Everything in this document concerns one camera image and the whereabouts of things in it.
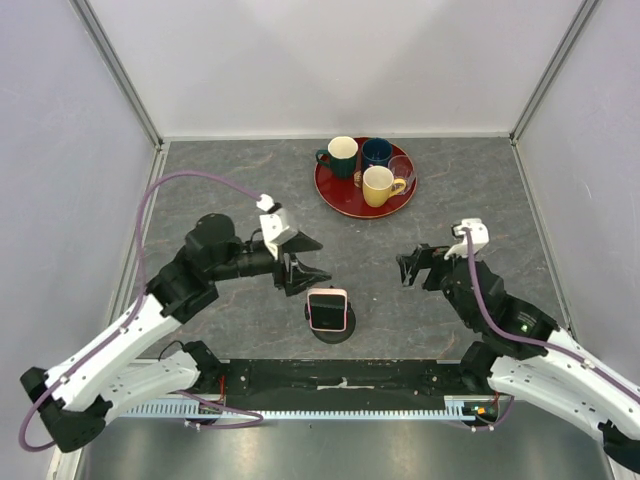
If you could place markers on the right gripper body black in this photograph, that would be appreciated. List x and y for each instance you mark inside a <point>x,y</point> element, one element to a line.
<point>433,257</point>

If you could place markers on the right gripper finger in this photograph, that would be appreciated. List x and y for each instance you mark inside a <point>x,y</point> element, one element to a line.
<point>409,274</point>
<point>410,262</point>

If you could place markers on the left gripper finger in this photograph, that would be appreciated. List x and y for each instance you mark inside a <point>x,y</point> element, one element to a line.
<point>303,277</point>
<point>301,243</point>

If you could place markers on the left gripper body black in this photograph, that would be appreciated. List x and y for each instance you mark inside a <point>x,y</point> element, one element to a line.
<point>279,269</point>

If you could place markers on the phone with pink case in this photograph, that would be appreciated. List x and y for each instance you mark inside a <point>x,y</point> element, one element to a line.
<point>326,296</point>

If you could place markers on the black phone stand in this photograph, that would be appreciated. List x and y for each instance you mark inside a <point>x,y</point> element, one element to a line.
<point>331,324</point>

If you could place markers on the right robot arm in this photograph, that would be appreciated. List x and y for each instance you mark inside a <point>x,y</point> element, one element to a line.
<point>526,354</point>

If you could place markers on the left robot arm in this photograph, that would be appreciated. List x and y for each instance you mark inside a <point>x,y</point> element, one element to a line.
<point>79,397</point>

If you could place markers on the red round tray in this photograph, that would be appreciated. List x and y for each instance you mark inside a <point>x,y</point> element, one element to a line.
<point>345,195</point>

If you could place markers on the yellow mug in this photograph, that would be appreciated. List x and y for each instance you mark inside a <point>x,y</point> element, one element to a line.
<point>379,184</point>

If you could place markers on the clear glass cup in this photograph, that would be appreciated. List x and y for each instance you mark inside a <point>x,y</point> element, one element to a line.
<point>402,167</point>

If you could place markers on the dark green mug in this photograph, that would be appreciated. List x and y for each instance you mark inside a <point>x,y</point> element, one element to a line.
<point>340,156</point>

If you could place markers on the dark blue mug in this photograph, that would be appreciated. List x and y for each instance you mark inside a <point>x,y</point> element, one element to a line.
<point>376,152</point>

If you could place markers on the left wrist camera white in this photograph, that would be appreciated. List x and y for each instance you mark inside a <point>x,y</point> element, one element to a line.
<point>277,227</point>

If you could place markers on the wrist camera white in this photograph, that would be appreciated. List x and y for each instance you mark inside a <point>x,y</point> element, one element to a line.
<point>472,235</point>
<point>277,227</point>

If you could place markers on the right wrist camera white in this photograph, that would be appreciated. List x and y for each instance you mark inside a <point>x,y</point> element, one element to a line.
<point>472,235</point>

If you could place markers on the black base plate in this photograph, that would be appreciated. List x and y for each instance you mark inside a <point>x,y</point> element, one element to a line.
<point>262,384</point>

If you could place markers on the slotted cable duct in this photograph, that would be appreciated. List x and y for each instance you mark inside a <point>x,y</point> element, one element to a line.
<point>450,409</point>

